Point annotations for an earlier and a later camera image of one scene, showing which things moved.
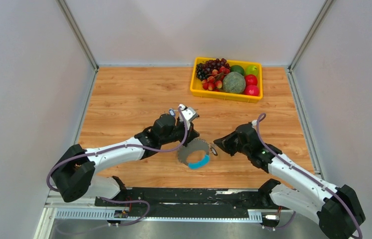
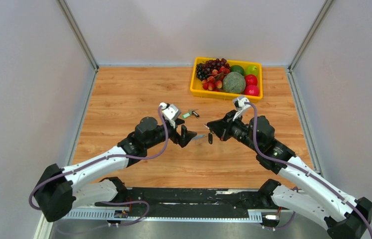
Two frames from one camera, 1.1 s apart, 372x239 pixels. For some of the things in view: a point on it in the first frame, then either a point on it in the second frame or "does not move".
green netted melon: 234,82 does not move
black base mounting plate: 189,201 does not move
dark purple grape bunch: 204,69 does not move
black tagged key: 212,149 to 210,138
